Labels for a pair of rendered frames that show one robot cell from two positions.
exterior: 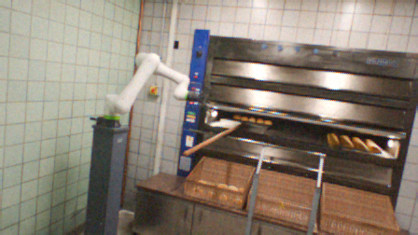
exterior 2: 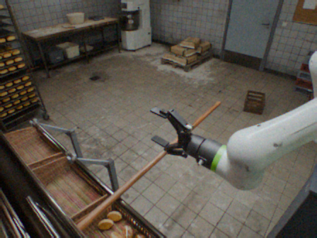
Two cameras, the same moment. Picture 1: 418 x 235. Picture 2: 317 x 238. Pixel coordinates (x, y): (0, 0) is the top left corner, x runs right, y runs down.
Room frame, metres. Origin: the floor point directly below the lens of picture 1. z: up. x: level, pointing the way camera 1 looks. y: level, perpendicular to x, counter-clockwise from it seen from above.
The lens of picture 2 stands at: (3.22, 0.19, 1.98)
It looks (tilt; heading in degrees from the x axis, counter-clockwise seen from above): 37 degrees down; 203
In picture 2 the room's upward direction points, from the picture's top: straight up
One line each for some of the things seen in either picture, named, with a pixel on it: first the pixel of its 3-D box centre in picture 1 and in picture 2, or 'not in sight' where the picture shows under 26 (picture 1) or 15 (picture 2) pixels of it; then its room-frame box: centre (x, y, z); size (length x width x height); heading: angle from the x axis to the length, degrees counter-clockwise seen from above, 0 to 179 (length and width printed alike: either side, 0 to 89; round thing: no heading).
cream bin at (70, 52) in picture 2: not in sight; (68, 49); (-0.59, -3.81, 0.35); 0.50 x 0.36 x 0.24; 73
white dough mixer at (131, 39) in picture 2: not in sight; (134, 25); (-2.27, -2.84, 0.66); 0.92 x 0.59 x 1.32; 162
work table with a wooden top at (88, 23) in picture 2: not in sight; (77, 43); (-0.85, -3.73, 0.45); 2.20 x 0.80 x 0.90; 162
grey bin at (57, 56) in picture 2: not in sight; (52, 54); (-0.19, -3.94, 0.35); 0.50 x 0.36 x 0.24; 72
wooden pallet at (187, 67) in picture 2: not in sight; (187, 58); (-1.84, -1.09, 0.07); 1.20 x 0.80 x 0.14; 162
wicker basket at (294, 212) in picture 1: (283, 195); (59, 193); (2.73, -0.76, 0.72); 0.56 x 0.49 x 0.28; 73
